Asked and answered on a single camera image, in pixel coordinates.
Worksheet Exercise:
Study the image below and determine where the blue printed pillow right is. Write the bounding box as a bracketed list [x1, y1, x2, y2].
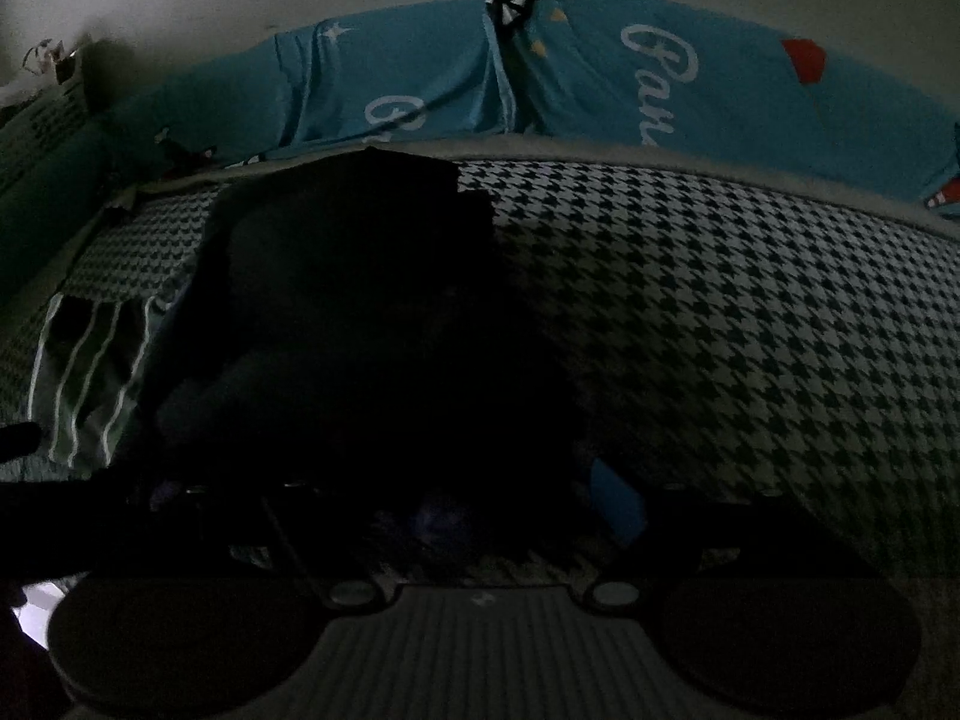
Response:
[487, 0, 958, 215]

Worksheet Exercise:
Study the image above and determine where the blue printed pillow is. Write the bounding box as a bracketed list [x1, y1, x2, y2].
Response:
[110, 0, 517, 169]
[487, 0, 958, 215]

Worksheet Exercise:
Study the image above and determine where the striped dark garment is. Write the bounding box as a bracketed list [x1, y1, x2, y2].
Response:
[25, 294, 171, 473]

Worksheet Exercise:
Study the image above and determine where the houndstooth bed sheet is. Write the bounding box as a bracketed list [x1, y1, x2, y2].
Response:
[0, 136, 960, 527]

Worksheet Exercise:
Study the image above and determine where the perforated storage basket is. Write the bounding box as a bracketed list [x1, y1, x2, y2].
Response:
[2, 39, 94, 195]

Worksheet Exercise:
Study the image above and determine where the blue printed pillow left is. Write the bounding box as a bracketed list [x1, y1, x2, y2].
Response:
[110, 0, 517, 169]

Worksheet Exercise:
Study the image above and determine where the black garment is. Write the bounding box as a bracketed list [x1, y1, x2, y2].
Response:
[114, 148, 664, 577]

